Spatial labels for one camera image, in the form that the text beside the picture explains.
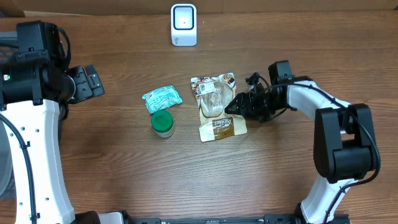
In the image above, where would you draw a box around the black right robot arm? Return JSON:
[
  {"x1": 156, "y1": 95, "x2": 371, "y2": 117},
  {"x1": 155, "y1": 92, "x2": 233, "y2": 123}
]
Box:
[{"x1": 225, "y1": 60, "x2": 381, "y2": 224}]

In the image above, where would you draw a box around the clear brown snack bag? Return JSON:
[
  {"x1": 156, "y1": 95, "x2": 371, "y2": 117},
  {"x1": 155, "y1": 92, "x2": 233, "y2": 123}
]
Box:
[{"x1": 191, "y1": 73, "x2": 247, "y2": 142}]

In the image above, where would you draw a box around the green lid plastic jar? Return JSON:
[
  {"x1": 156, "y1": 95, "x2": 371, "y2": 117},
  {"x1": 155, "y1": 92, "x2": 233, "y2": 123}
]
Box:
[{"x1": 151, "y1": 110, "x2": 175, "y2": 138}]

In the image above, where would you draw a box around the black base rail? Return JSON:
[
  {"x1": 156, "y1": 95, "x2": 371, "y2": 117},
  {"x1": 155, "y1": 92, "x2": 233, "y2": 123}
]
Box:
[{"x1": 124, "y1": 213, "x2": 351, "y2": 224}]

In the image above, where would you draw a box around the teal wet wipes pack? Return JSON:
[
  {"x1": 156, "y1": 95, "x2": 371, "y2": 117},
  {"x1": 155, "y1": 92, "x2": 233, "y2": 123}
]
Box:
[{"x1": 142, "y1": 85, "x2": 183, "y2": 114}]

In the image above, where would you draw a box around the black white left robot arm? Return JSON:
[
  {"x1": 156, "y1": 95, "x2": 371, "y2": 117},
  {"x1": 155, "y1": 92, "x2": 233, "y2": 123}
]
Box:
[{"x1": 1, "y1": 21, "x2": 124, "y2": 224}]

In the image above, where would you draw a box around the white barcode scanner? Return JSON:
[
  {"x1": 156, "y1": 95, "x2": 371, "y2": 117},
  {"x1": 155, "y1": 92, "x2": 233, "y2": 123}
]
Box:
[{"x1": 170, "y1": 3, "x2": 197, "y2": 47}]

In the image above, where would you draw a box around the grey plastic mesh basket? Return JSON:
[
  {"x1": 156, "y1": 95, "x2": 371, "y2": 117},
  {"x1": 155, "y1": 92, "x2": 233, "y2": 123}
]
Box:
[{"x1": 0, "y1": 30, "x2": 19, "y2": 200}]

